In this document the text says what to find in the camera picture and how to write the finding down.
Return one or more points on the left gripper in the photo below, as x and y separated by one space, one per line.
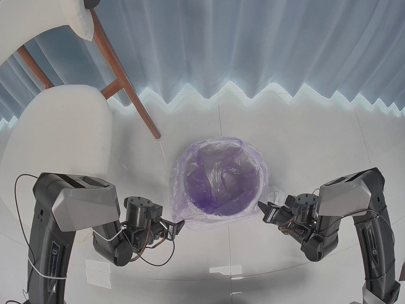
161 231

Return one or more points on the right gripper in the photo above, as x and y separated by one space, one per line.
280 217

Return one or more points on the white plastic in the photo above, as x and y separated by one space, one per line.
277 196

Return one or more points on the purple plastic bag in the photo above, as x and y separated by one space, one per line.
215 188

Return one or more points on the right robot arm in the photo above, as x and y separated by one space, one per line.
345 198

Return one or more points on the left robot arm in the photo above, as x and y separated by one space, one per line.
82 207

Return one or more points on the white trash bin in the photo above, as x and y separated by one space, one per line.
262 185

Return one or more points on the wooden chair with white cushions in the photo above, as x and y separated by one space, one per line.
63 131

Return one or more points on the pale blue curtain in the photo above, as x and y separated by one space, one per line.
221 36

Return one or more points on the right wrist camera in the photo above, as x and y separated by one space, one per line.
290 201

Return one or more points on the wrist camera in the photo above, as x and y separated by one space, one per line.
155 211
290 201

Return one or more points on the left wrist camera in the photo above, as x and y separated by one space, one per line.
155 211

